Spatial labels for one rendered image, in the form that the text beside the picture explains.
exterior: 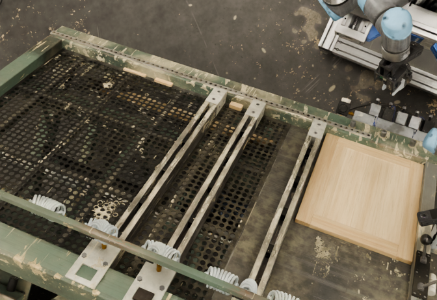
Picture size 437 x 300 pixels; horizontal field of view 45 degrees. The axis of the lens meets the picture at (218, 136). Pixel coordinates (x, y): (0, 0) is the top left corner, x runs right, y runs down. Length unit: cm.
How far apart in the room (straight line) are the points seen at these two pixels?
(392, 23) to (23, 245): 126
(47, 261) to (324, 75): 216
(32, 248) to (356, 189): 124
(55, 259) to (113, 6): 231
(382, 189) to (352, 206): 19
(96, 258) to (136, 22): 221
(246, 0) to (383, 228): 187
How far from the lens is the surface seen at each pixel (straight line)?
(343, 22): 236
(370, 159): 237
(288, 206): 201
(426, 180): 235
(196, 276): 149
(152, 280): 165
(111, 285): 165
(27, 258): 174
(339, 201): 213
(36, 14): 397
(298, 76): 334
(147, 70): 259
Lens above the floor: 331
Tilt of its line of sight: 77 degrees down
